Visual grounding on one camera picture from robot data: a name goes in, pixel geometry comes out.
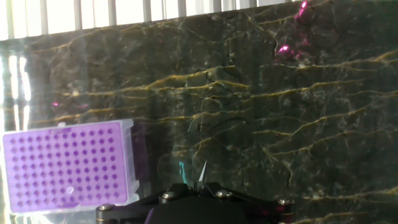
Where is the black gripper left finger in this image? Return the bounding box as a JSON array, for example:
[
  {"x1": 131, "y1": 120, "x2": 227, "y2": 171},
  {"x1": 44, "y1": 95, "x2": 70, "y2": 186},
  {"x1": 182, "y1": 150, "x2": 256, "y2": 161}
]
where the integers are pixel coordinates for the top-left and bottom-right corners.
[{"x1": 95, "y1": 182, "x2": 200, "y2": 224}]

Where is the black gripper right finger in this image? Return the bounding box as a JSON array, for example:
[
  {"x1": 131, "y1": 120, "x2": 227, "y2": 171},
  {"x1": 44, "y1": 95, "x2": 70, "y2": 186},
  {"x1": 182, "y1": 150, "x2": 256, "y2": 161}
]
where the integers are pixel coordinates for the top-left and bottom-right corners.
[{"x1": 200, "y1": 182, "x2": 296, "y2": 224}]

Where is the purple pipette tip holder box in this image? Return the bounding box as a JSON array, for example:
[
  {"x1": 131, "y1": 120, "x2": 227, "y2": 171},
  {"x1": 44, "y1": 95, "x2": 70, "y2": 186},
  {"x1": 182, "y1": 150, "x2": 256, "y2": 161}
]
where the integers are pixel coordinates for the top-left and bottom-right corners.
[{"x1": 0, "y1": 118, "x2": 141, "y2": 224}]

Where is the dark marble pattern mat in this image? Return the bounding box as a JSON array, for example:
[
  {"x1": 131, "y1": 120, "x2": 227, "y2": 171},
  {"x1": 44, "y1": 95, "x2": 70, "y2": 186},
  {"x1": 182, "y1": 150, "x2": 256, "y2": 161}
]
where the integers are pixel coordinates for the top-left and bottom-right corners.
[{"x1": 0, "y1": 0, "x2": 398, "y2": 224}]

